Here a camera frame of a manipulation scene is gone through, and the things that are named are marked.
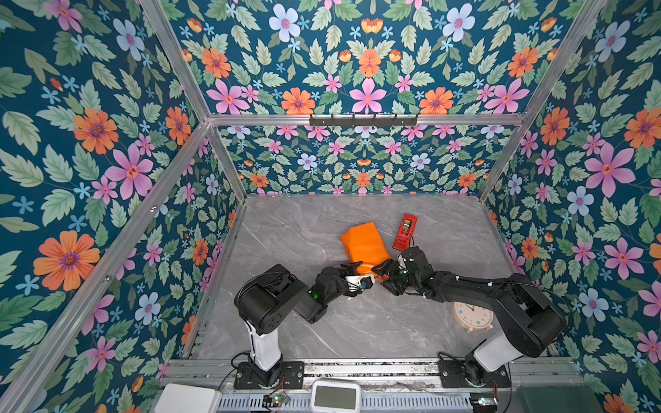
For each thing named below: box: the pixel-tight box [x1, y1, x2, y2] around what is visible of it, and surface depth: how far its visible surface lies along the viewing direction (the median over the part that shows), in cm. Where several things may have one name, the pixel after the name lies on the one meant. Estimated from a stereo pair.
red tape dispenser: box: [392, 213, 419, 252], surface depth 103 cm
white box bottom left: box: [154, 382, 223, 413], surface depth 68 cm
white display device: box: [309, 378, 363, 413], surface depth 68 cm
